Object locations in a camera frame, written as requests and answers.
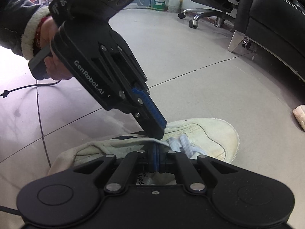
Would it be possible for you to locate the white shoelace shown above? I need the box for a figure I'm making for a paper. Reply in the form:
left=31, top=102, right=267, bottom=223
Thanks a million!
left=166, top=134, right=207, bottom=159

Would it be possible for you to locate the white canvas sneaker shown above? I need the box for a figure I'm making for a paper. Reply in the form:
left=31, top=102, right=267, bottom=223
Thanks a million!
left=49, top=118, right=240, bottom=175

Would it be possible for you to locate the operator left hand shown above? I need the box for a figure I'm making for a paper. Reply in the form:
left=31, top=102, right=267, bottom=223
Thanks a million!
left=40, top=17, right=73, bottom=81

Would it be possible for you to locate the black leather sofa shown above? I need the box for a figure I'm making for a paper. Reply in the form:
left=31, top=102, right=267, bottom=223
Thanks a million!
left=228, top=0, right=304, bottom=80

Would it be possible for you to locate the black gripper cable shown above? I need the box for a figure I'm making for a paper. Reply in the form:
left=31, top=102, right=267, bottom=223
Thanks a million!
left=0, top=80, right=63, bottom=215

